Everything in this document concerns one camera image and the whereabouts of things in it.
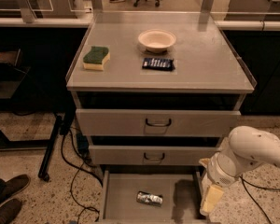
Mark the dark shoe upper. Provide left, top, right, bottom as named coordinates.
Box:
left=0, top=175, right=30, bottom=203

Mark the black floor cable right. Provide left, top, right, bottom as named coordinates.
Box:
left=239, top=175, right=280, bottom=224

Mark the dark shoe lower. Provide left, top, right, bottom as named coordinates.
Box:
left=0, top=199, right=21, bottom=224

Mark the bottom grey drawer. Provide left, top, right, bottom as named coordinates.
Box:
left=100, top=171, right=208, bottom=224

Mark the grey drawer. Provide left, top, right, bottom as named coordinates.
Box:
left=76, top=109, right=240, bottom=137
left=90, top=146, right=218, bottom=166
left=100, top=171, right=208, bottom=224

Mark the black table frame leg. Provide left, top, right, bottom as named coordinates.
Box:
left=0, top=116, right=62, bottom=182

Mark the cream paper bowl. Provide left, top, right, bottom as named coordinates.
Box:
left=138, top=29, right=176, bottom=53

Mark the green yellow sponge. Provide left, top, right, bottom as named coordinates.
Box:
left=83, top=46, right=110, bottom=71

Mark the grey metal drawer cabinet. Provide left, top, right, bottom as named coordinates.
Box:
left=65, top=10, right=257, bottom=224

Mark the silver blue redbull can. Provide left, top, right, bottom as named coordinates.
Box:
left=136, top=191, right=163, bottom=206

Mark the dark shoe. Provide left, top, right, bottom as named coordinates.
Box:
left=0, top=175, right=30, bottom=203
left=0, top=199, right=21, bottom=224

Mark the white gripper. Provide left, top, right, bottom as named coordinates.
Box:
left=199, top=151, right=243, bottom=216

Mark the black floor cable left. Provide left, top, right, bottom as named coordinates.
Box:
left=60, top=126, right=104, bottom=224

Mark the middle grey drawer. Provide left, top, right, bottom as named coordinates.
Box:
left=90, top=146, right=218, bottom=166

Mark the top grey drawer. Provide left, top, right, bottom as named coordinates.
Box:
left=76, top=109, right=240, bottom=137

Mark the black floor cable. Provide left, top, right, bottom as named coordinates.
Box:
left=60, top=126, right=104, bottom=224
left=239, top=175, right=280, bottom=224

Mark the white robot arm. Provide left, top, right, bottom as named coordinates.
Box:
left=199, top=126, right=280, bottom=216

